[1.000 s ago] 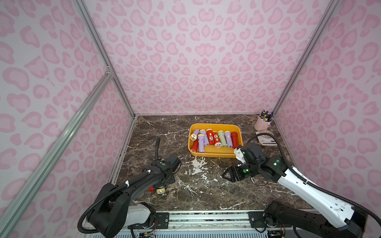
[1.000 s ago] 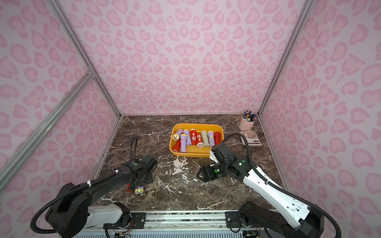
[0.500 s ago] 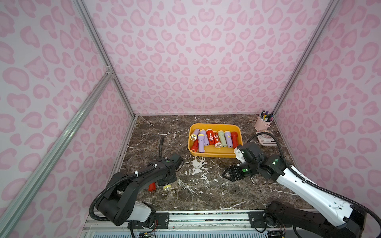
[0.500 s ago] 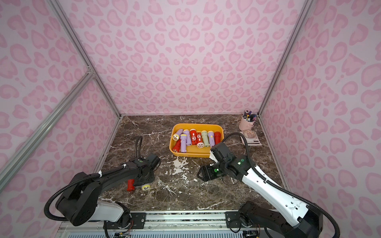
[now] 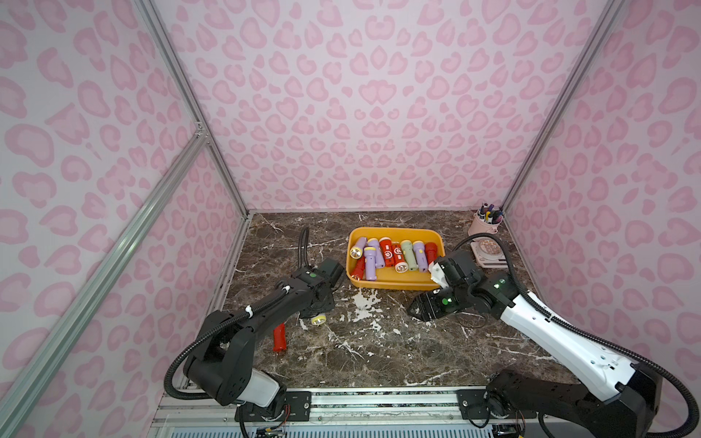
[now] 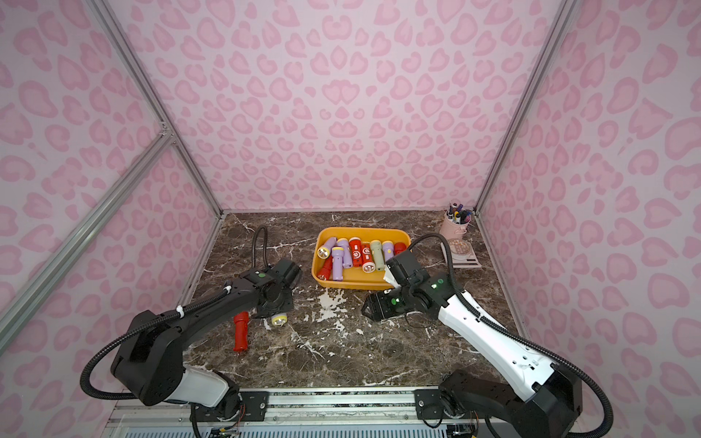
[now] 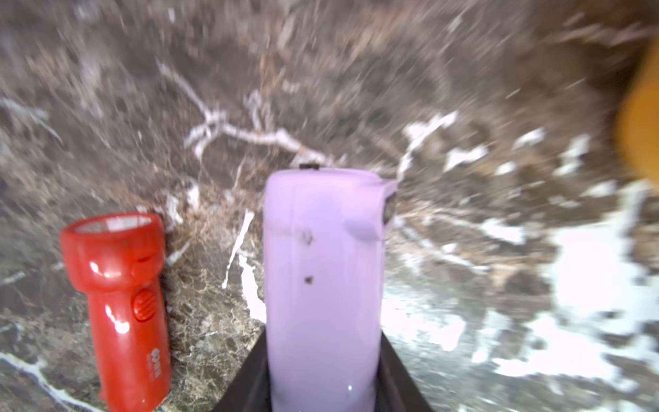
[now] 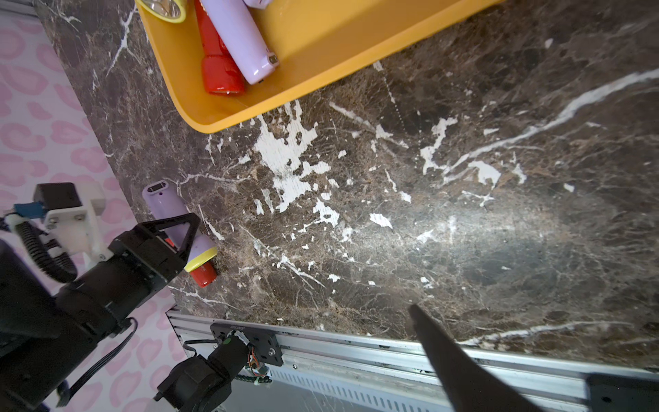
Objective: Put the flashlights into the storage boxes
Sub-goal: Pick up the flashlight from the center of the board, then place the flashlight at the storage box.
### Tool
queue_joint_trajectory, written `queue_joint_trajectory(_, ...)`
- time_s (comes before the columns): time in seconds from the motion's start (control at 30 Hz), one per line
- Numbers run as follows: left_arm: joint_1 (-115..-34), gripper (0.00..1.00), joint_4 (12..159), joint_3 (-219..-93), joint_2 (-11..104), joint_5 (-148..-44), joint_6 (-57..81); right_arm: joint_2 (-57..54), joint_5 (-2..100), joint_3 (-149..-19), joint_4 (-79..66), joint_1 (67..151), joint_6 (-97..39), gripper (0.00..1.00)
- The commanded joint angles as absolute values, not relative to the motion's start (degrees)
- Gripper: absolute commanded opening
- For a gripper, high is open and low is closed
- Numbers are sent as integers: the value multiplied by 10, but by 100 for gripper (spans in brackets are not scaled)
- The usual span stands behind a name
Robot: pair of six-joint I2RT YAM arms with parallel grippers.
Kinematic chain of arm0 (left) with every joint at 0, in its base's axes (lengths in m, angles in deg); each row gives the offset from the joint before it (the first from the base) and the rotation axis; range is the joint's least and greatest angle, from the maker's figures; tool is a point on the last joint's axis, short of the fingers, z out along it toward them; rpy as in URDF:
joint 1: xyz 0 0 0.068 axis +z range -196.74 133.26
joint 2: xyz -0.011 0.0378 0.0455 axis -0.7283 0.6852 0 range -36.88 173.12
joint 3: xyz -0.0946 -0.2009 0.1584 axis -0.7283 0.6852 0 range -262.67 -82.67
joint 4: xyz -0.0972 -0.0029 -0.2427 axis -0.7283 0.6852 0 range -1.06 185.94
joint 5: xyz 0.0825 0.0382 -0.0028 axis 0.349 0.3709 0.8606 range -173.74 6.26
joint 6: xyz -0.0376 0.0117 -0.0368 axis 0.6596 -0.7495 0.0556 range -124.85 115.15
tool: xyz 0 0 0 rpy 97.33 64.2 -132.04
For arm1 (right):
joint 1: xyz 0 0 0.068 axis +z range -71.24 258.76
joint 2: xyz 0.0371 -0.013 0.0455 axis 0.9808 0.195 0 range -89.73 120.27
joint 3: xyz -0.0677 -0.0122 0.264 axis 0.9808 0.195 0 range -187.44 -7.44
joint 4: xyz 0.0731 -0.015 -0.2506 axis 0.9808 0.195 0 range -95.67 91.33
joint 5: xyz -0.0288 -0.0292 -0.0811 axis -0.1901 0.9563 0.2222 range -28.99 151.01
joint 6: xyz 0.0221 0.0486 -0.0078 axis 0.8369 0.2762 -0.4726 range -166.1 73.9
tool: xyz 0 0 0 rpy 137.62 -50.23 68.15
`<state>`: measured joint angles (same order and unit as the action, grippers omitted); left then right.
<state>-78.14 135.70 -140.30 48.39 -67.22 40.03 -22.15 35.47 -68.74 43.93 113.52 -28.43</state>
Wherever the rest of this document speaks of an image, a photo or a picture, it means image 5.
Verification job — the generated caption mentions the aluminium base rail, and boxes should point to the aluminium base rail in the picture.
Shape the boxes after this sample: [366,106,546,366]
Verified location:
[147,386,631,438]

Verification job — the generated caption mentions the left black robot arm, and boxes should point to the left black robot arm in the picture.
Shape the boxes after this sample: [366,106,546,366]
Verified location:
[164,227,343,418]

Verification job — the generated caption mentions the plain red flashlight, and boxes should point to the plain red flashlight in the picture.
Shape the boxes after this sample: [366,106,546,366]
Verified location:
[350,257,366,281]

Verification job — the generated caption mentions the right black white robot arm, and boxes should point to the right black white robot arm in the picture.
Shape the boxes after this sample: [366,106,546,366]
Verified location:
[401,234,700,437]

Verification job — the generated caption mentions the red flashlight white head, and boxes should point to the red flashlight white head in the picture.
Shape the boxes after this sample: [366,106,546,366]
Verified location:
[392,242,409,274]

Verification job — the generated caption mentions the pink pen holder cup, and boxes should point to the pink pen holder cup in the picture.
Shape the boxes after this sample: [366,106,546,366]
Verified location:
[467,213,499,235]

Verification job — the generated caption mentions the yellow plastic storage tray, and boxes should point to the yellow plastic storage tray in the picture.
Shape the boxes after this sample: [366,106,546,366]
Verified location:
[346,227,445,291]

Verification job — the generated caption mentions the red flashlight white logo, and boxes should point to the red flashlight white logo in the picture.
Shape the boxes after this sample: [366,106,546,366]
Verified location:
[379,237,395,268]

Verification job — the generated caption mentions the green flashlight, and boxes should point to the green flashlight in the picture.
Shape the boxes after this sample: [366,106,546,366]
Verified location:
[400,240,419,271]

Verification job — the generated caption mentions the pens in cup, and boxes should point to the pens in cup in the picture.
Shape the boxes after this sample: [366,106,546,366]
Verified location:
[478,203,504,224]

